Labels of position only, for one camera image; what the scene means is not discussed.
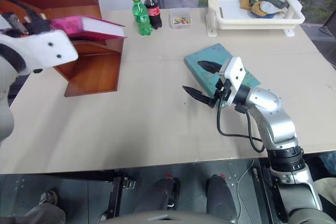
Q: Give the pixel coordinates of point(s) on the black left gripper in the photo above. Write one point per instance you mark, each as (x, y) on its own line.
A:
(36, 26)

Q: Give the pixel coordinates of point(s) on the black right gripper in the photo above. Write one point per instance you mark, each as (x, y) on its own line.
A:
(221, 91)

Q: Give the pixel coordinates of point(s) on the pink hardcover book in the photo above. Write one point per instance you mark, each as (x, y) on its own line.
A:
(97, 27)

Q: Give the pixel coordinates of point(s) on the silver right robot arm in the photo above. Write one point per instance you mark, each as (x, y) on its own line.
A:
(275, 121)

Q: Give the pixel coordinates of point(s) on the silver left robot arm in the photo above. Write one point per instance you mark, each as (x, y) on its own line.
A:
(5, 77)

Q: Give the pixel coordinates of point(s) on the teal hardcover book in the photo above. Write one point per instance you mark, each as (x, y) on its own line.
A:
(207, 53)

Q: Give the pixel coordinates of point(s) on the wooden bookshelf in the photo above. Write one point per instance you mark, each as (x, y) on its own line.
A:
(92, 72)

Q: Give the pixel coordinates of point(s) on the clear box of coloured pieces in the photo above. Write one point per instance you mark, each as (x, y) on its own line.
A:
(180, 19)

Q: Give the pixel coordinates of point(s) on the white plastic basket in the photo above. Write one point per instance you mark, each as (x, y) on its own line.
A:
(231, 16)

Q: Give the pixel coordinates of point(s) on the cola bottle red cap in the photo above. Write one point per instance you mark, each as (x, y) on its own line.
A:
(153, 11)

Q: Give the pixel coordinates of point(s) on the blue cloth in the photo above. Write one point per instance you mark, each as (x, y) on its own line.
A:
(261, 14)

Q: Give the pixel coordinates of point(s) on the yellow cloth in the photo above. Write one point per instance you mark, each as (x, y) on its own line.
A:
(246, 2)

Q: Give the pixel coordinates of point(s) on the green soda bottle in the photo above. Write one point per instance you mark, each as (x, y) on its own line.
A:
(141, 16)

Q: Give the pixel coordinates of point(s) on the pale grey cloth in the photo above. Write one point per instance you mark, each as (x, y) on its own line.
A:
(267, 7)

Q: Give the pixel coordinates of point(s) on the dark green cloth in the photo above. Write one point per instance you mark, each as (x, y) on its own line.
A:
(273, 1)

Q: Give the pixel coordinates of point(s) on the dark rounded robot leg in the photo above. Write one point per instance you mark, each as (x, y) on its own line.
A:
(219, 197)
(157, 195)

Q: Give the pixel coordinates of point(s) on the grey robot torso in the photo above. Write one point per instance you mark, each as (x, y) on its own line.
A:
(183, 217)

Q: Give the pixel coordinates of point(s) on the bystander khaki trouser leg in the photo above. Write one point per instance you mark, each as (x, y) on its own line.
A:
(326, 190)

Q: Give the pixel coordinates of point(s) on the bystander grey shoe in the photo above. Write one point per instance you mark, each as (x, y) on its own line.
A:
(49, 197)

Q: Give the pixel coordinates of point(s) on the bystander grey trouser leg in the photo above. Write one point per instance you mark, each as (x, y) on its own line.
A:
(42, 214)

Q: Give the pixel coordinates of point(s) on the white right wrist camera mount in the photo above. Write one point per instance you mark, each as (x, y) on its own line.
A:
(235, 70)

